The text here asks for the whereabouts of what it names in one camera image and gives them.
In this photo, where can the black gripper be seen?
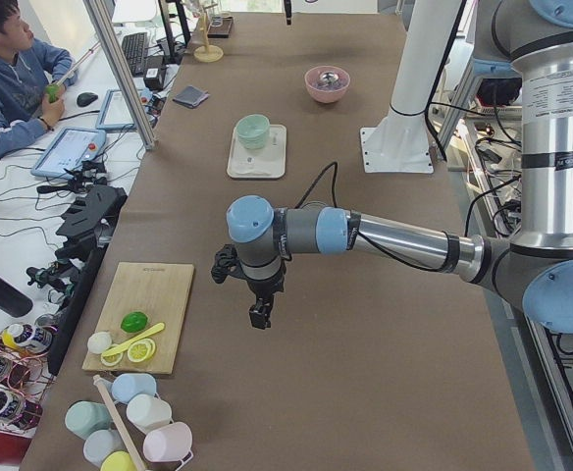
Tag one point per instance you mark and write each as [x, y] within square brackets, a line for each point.
[264, 285]
[287, 10]

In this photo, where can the yellow plastic cup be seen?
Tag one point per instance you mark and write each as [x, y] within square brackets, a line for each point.
[118, 461]

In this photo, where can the grey folded cloth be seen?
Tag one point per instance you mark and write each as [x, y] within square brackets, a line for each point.
[191, 97]

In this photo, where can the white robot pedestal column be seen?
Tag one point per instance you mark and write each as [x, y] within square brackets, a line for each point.
[399, 143]

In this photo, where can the wooden mug tree stand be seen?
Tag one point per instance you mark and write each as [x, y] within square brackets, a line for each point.
[207, 52]

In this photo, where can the teach pendant tablet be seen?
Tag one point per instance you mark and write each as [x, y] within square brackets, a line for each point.
[114, 114]
[69, 149]

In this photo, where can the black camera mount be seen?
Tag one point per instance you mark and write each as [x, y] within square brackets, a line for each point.
[226, 264]

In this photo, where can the white garlic bulb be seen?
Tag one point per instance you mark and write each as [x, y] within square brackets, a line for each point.
[99, 342]

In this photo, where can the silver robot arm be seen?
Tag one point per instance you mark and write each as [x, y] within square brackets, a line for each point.
[531, 268]

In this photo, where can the grey plastic cup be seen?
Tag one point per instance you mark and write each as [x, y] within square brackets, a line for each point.
[100, 444]

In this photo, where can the seated person blue hoodie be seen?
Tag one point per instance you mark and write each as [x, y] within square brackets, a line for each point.
[34, 76]

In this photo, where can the pink plastic cup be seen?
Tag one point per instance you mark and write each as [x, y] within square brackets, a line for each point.
[169, 443]

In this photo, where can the black keyboard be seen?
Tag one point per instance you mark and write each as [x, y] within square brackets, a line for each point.
[134, 47]

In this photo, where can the blue plastic cup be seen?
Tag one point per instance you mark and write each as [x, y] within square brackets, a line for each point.
[128, 385]

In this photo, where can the green bowl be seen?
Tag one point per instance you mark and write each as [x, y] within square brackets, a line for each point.
[252, 123]
[254, 140]

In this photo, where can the black water bottle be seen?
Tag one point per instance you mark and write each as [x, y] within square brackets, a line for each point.
[2, 294]

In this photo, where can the yellow plastic knife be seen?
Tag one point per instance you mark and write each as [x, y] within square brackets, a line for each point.
[122, 347]

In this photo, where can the wooden cutting board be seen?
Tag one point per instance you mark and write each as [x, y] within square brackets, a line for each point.
[158, 290]

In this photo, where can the black computer mouse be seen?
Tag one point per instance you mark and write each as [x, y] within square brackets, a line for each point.
[85, 99]

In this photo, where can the green bowl on tray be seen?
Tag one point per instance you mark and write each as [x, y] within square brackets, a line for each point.
[254, 140]

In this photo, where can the white plastic cup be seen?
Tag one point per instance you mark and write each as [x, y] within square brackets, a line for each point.
[149, 413]

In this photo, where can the green plastic cup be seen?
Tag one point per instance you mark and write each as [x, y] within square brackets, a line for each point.
[86, 417]

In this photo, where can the pink bowl with ice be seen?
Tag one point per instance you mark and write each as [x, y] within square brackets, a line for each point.
[326, 96]

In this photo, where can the aluminium frame post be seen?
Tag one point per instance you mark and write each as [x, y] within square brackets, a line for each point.
[101, 22]

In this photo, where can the lemon slice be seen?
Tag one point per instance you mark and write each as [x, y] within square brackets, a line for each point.
[141, 350]
[111, 360]

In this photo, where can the green lime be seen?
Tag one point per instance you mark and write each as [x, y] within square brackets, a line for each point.
[134, 322]

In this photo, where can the cream plastic tray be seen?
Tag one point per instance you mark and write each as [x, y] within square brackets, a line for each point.
[267, 163]

